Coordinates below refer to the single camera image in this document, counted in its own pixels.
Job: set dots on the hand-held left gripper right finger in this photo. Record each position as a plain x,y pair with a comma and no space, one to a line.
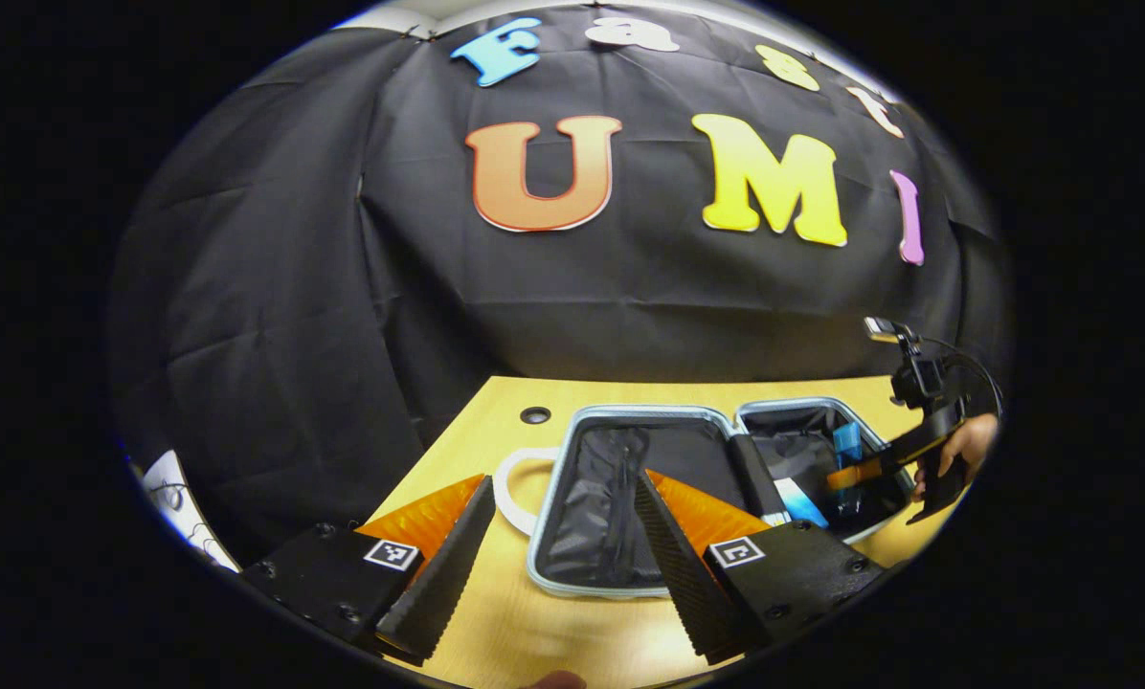
678,565

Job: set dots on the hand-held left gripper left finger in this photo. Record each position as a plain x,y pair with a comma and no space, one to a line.
448,574

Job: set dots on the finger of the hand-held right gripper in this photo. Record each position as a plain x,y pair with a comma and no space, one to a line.
944,483
903,457

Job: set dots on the green bottle with blue cap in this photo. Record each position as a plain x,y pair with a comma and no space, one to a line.
847,442

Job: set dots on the light blue suitcase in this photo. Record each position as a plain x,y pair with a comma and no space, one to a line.
592,507

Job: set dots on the frosted blue cosmetic tube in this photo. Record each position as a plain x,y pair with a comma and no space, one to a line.
802,502

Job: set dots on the black round table grommet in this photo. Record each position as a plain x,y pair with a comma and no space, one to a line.
535,415

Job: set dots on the black backdrop cloth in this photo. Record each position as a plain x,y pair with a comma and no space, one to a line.
630,306

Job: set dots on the white printed sheet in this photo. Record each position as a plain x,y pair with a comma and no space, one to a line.
178,502

